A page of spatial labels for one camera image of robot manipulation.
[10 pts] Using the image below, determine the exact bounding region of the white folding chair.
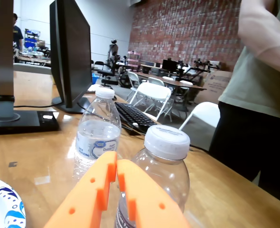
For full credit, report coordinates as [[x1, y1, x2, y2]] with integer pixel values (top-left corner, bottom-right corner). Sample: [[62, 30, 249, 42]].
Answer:
[[179, 101, 221, 143], [127, 71, 141, 95], [13, 63, 53, 76], [130, 82, 173, 122], [148, 76, 166, 87]]

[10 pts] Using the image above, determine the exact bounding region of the black office chair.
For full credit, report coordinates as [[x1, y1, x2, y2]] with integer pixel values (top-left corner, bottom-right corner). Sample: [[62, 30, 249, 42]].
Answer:
[[97, 54, 120, 86]]

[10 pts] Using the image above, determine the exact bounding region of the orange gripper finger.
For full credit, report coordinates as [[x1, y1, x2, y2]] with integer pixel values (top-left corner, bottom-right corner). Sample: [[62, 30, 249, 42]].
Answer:
[[116, 158, 192, 228], [43, 151, 118, 228]]

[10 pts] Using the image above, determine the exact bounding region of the person in beige shirt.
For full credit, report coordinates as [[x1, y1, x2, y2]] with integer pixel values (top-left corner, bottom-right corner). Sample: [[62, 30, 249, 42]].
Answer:
[[208, 0, 280, 207]]

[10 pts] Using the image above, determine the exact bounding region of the small black monitor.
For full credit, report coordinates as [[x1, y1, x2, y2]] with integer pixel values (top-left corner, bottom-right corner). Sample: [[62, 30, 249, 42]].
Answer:
[[162, 59, 178, 72]]

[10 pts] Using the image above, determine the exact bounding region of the black keyboard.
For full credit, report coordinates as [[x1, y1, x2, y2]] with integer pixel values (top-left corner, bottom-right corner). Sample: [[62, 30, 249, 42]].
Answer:
[[114, 101, 159, 135]]

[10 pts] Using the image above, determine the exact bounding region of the cardboard box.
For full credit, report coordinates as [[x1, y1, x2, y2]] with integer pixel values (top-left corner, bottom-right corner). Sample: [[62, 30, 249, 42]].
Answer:
[[196, 70, 233, 105]]

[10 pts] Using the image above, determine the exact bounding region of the bare forearm of bystander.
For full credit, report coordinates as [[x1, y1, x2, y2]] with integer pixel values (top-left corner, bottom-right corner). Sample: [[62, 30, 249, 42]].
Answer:
[[237, 0, 280, 79]]

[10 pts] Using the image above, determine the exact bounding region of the grey desk lamp black base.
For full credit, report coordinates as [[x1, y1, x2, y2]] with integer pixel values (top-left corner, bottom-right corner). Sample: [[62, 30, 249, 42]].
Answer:
[[0, 0, 60, 136]]

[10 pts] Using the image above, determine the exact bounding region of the blue floral paper plate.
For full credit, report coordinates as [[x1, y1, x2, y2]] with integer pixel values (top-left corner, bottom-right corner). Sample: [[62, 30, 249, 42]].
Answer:
[[0, 175, 27, 228]]

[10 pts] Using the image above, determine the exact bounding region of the long brown table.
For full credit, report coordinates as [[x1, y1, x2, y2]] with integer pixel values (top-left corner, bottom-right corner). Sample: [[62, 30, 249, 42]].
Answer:
[[136, 71, 207, 92]]

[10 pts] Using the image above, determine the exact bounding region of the clear bottle wide white cap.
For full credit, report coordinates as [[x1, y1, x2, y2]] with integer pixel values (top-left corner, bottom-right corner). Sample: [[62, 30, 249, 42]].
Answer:
[[113, 124, 191, 228]]

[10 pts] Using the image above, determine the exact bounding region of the person in dark navy shirt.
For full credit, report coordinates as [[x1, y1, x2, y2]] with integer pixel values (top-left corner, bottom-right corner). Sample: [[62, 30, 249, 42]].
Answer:
[[12, 13, 24, 52]]

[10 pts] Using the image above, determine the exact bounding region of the black computer monitor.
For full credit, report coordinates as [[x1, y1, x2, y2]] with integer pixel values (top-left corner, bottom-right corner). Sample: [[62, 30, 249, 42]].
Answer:
[[49, 0, 93, 114]]

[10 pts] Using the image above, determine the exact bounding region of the clear water bottle blue label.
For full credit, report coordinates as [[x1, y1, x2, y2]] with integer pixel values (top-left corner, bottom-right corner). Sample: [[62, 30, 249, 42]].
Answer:
[[73, 86, 122, 183]]

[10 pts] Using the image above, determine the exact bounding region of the pink shelving rack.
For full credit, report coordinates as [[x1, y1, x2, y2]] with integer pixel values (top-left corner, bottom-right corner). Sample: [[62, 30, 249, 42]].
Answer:
[[127, 50, 140, 71]]

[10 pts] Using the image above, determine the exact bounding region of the black cable behind lamp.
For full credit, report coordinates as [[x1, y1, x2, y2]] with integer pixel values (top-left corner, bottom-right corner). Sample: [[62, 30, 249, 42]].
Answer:
[[0, 99, 66, 109]]

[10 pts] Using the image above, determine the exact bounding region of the grey humanoid robot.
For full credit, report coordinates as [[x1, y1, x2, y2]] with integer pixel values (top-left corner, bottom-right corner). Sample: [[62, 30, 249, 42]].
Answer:
[[108, 39, 121, 72]]

